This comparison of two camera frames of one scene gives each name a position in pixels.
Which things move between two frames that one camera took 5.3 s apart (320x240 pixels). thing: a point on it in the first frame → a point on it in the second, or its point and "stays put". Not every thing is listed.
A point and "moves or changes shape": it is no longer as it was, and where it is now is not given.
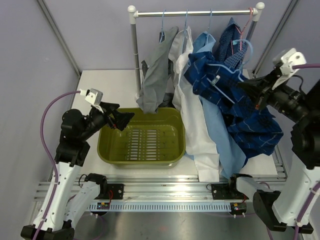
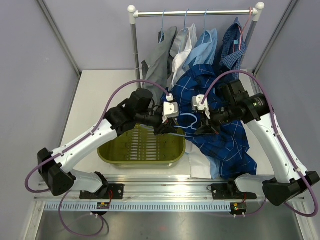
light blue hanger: x=230 y=70 → x=191 y=126
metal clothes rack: x=132 y=14 stays put
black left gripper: x=121 y=119 → x=165 y=128
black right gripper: x=260 y=88 → x=208 y=126
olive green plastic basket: x=148 y=141 stays put
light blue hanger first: x=162 y=35 stays put
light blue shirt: x=232 y=159 → x=205 y=49
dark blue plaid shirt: x=255 y=132 moves or changes shape
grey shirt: x=156 y=71 stays put
